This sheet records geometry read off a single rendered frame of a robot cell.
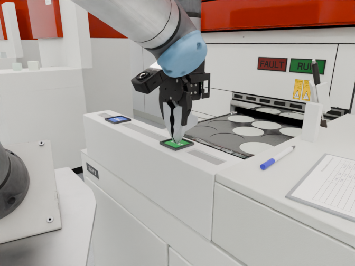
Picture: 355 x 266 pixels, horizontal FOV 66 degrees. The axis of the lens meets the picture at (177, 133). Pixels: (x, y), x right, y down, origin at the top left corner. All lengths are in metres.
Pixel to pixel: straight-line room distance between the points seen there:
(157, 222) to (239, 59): 0.76
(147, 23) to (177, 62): 0.08
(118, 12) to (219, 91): 0.98
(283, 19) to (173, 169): 0.67
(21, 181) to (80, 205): 0.15
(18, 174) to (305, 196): 0.50
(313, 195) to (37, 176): 0.52
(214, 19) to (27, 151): 0.86
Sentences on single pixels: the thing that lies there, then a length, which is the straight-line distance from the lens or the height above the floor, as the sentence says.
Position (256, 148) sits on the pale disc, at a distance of 0.77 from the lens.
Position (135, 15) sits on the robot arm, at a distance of 0.32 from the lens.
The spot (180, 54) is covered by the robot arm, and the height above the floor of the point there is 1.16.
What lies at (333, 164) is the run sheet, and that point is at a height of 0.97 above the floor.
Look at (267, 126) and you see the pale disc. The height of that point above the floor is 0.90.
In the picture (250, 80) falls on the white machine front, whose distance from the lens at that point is 1.15.
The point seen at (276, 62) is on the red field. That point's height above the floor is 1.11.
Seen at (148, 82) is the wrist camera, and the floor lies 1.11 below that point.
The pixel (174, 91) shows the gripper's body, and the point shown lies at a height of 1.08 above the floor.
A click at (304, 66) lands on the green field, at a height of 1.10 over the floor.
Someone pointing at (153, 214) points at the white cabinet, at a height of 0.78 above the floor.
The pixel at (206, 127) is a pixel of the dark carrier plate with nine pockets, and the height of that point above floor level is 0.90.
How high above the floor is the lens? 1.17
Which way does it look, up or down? 18 degrees down
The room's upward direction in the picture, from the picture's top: straight up
